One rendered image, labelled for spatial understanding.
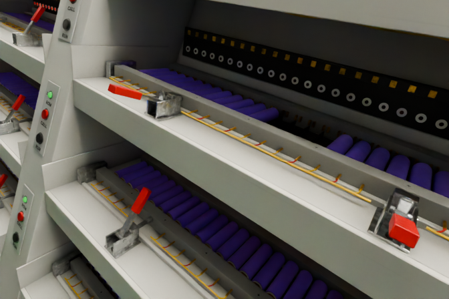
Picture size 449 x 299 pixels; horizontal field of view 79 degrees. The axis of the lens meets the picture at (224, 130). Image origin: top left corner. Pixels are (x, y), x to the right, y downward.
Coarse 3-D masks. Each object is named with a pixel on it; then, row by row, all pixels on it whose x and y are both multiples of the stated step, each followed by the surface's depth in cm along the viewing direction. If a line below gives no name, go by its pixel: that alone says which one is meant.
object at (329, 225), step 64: (128, 64) 46; (192, 64) 52; (128, 128) 36; (192, 128) 32; (384, 128) 34; (256, 192) 25; (320, 192) 24; (320, 256) 22; (384, 256) 19; (448, 256) 19
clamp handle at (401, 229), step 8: (400, 200) 20; (408, 200) 19; (400, 208) 20; (408, 208) 19; (392, 216) 17; (400, 216) 17; (408, 216) 19; (392, 224) 15; (400, 224) 14; (408, 224) 15; (392, 232) 14; (400, 232) 14; (408, 232) 14; (416, 232) 14; (400, 240) 14; (408, 240) 14; (416, 240) 14
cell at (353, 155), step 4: (356, 144) 31; (360, 144) 31; (364, 144) 31; (368, 144) 32; (352, 148) 30; (356, 148) 30; (360, 148) 30; (364, 148) 30; (368, 148) 31; (348, 152) 29; (352, 152) 29; (356, 152) 29; (360, 152) 29; (364, 152) 30; (368, 152) 31; (348, 156) 28; (352, 156) 28; (356, 156) 28; (360, 156) 28; (364, 156) 29; (360, 160) 28
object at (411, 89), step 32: (192, 32) 51; (224, 64) 48; (256, 64) 44; (288, 64) 41; (320, 64) 38; (320, 96) 39; (384, 96) 34; (416, 96) 32; (448, 96) 30; (416, 128) 33; (448, 128) 31
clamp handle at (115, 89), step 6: (108, 90) 28; (114, 90) 27; (120, 90) 28; (126, 90) 29; (132, 90) 30; (126, 96) 29; (132, 96) 29; (138, 96) 30; (144, 96) 31; (150, 96) 33; (162, 96) 33
